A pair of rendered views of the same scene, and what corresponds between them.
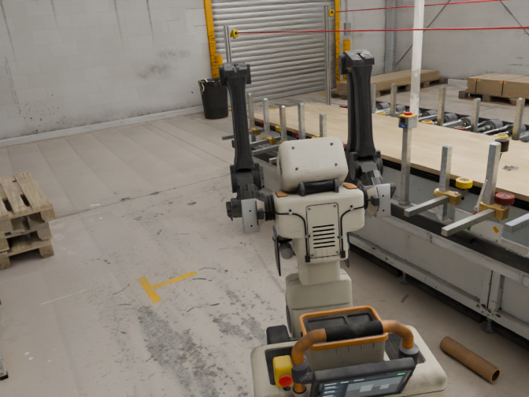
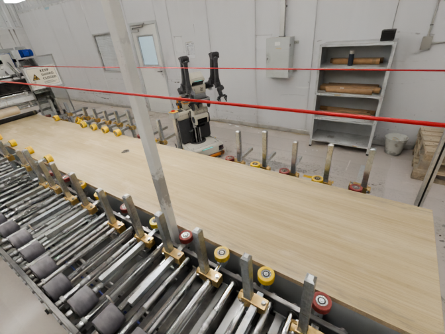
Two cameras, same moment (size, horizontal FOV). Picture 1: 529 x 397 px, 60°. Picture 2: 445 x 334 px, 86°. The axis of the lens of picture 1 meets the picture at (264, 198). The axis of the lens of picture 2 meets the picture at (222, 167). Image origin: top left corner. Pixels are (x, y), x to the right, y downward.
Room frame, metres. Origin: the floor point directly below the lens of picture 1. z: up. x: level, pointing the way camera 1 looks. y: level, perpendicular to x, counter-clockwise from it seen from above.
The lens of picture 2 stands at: (4.71, -1.37, 1.92)
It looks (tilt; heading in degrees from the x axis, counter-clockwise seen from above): 31 degrees down; 156
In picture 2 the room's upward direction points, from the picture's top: 6 degrees counter-clockwise
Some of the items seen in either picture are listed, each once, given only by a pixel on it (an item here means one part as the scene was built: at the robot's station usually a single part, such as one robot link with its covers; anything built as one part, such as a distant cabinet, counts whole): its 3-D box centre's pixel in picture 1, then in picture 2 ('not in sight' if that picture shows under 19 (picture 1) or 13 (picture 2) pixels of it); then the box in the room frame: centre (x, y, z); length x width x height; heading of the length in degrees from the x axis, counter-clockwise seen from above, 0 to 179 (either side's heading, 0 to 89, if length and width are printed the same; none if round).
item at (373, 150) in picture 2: (252, 121); (365, 179); (3.91, 0.06, 0.92); 0.04 x 0.04 x 0.48; 29
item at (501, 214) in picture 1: (492, 209); not in sight; (1.93, -1.06, 0.85); 0.14 x 0.06 x 0.05; 29
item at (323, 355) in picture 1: (342, 340); (189, 104); (1.07, -0.19, 0.87); 0.23 x 0.15 x 0.11; 95
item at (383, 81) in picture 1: (389, 79); not in sight; (10.28, -2.97, 0.23); 2.41 x 0.77 x 0.17; 121
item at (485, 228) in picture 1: (476, 225); not in sight; (1.96, -1.01, 0.75); 0.26 x 0.01 x 0.10; 29
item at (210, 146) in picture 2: not in sight; (198, 146); (1.19, -0.18, 0.16); 0.67 x 0.64 x 0.25; 5
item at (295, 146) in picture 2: (283, 136); (293, 167); (3.47, -0.19, 0.88); 0.04 x 0.04 x 0.48; 29
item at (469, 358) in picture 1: (468, 358); not in sight; (1.86, -0.99, 0.04); 0.30 x 0.08 x 0.08; 29
